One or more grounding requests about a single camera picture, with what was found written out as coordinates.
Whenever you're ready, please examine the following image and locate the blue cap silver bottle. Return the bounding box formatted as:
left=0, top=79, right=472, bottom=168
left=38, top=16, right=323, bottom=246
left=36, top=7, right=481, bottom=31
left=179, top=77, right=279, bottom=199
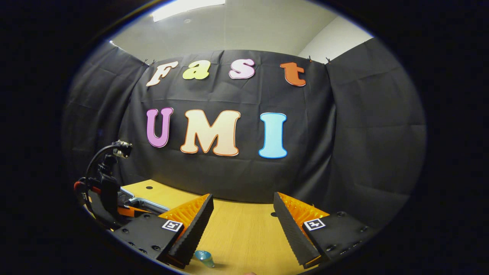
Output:
left=194, top=250, right=215, bottom=268

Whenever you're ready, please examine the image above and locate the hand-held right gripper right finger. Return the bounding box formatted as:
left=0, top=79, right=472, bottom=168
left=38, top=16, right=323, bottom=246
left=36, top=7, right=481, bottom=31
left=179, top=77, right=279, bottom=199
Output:
left=273, top=192, right=373, bottom=269

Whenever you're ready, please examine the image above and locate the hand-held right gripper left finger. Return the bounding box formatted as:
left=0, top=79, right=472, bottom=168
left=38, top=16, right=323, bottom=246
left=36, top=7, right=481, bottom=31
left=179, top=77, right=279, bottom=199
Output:
left=111, top=193, right=214, bottom=269

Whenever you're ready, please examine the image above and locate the black backdrop cloth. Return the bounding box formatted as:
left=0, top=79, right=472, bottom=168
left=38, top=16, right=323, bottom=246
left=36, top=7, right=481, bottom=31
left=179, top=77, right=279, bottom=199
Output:
left=61, top=40, right=426, bottom=233

